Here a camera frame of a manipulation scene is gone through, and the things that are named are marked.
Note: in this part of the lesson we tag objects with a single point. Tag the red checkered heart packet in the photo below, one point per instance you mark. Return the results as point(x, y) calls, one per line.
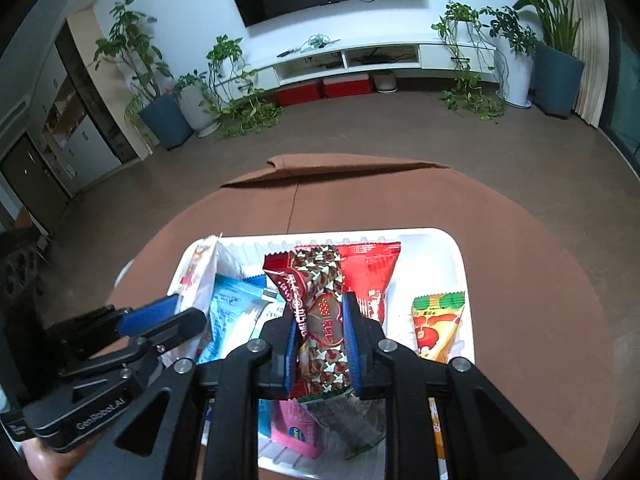
point(320, 320)

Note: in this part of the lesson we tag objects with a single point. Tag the person's left hand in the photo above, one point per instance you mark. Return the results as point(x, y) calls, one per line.
point(45, 462)

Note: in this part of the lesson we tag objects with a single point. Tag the white television cabinet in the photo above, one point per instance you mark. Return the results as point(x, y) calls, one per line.
point(400, 57)

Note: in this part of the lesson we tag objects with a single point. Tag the glass sliding door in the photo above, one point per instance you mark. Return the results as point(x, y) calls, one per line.
point(622, 110)

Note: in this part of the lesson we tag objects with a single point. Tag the small white pot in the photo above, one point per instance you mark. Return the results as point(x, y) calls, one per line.
point(385, 81)

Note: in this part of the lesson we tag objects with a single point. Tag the red storage box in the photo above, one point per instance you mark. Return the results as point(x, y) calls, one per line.
point(347, 86)
point(299, 94)

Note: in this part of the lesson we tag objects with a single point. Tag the white plastic tray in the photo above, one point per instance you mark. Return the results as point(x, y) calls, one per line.
point(430, 260)

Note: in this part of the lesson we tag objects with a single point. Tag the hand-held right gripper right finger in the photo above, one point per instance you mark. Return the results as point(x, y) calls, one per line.
point(352, 345)

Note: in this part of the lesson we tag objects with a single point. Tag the beige curtain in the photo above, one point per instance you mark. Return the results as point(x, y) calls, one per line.
point(587, 60)

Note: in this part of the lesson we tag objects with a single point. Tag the pink snack packet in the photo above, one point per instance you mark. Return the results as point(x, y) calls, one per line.
point(295, 430)

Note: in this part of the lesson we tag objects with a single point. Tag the hanging vine plant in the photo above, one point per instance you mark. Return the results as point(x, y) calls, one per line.
point(470, 90)

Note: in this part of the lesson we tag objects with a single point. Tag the orange green snack packet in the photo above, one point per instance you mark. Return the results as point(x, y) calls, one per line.
point(440, 325)

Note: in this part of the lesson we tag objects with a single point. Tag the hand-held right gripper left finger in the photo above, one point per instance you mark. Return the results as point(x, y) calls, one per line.
point(289, 360)

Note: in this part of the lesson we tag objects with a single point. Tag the white red striped packet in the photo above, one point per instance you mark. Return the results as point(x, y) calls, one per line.
point(200, 270)

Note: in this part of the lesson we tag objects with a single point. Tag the leafy tree in blue pot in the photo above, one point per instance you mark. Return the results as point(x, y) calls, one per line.
point(165, 120)

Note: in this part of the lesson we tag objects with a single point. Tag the dark wooden door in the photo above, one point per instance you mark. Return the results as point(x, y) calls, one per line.
point(30, 180)

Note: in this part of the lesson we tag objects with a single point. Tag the trailing vine plant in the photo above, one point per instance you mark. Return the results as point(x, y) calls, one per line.
point(245, 110)

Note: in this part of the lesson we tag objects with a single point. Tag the red snack packet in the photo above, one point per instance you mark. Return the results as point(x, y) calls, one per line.
point(372, 270)

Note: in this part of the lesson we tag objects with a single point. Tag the black snack packet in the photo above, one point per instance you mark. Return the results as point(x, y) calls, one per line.
point(345, 420)

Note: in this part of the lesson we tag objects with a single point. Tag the white storage cabinet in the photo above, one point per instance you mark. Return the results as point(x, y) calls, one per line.
point(80, 125)

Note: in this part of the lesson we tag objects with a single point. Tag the plant in tall white pot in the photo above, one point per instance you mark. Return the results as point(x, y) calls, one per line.
point(515, 75)

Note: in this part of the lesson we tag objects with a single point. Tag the light blue snack packet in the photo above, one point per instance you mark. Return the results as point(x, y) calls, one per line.
point(230, 310)

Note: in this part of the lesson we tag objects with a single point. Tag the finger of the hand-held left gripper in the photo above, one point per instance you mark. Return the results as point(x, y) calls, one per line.
point(175, 332)
point(150, 315)

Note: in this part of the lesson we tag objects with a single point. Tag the broad-leaf plant in blue pot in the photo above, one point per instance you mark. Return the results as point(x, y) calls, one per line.
point(557, 80)

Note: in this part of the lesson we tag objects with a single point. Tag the plant in ribbed white pot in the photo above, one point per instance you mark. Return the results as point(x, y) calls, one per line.
point(200, 110)

